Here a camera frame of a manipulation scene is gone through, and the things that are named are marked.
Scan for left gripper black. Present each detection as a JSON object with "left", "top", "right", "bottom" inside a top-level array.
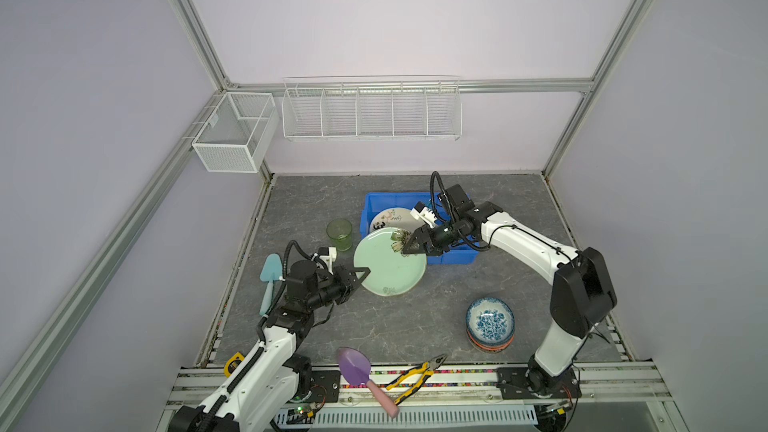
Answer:
[{"left": 306, "top": 264, "right": 369, "bottom": 311}]

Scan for cream floral plate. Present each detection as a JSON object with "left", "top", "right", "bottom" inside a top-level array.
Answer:
[{"left": 369, "top": 207, "right": 423, "bottom": 233}]

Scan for mint green plate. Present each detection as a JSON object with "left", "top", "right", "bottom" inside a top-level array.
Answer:
[{"left": 353, "top": 228, "right": 428, "bottom": 297}]

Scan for blue floral ceramic bowl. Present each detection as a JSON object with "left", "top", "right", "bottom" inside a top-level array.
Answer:
[{"left": 466, "top": 297, "right": 516, "bottom": 342}]

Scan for red rimmed bowl underneath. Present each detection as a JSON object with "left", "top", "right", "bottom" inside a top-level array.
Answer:
[{"left": 467, "top": 330, "right": 515, "bottom": 353}]

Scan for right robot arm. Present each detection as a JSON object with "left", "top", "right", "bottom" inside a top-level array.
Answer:
[{"left": 395, "top": 171, "right": 617, "bottom": 398}]

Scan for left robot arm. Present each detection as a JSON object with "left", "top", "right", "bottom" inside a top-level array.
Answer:
[{"left": 167, "top": 240, "right": 370, "bottom": 431}]

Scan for blue plastic bin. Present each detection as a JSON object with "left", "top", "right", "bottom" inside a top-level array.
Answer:
[{"left": 359, "top": 192, "right": 478, "bottom": 265}]

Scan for green glass cup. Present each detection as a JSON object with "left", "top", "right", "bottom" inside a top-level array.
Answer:
[{"left": 326, "top": 218, "right": 353, "bottom": 252}]

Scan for teal spatula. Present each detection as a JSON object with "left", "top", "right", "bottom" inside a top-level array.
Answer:
[{"left": 259, "top": 253, "right": 283, "bottom": 317}]

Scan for yellow black pliers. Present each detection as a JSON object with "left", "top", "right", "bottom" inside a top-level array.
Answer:
[{"left": 385, "top": 354, "right": 448, "bottom": 406}]

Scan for green circuit board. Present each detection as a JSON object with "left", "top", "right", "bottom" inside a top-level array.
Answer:
[{"left": 285, "top": 407, "right": 315, "bottom": 425}]

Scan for yellow tape measure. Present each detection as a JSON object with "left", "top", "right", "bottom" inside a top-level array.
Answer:
[{"left": 223, "top": 352, "right": 245, "bottom": 378}]

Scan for small white mesh basket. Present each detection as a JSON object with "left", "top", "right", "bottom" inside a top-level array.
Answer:
[{"left": 192, "top": 92, "right": 279, "bottom": 173}]

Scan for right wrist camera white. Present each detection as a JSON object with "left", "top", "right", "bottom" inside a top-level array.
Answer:
[{"left": 410, "top": 201, "right": 438, "bottom": 228}]

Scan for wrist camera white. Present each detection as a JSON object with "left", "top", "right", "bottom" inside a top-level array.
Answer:
[
  {"left": 410, "top": 201, "right": 438, "bottom": 228},
  {"left": 316, "top": 247, "right": 338, "bottom": 273}
]

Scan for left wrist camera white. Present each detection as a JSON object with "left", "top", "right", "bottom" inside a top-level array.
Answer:
[{"left": 316, "top": 247, "right": 338, "bottom": 273}]

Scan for purple scoop pink handle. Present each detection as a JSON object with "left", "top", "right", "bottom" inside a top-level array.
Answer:
[{"left": 336, "top": 347, "right": 399, "bottom": 419}]

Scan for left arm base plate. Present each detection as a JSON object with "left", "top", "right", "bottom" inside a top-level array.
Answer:
[{"left": 289, "top": 369, "right": 341, "bottom": 404}]

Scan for white vented cable duct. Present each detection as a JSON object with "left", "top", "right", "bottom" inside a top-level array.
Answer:
[{"left": 273, "top": 404, "right": 539, "bottom": 431}]

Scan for long white wire basket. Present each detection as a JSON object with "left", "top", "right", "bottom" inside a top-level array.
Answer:
[{"left": 282, "top": 76, "right": 463, "bottom": 141}]

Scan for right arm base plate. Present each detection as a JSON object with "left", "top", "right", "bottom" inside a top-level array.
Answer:
[{"left": 496, "top": 366, "right": 582, "bottom": 400}]

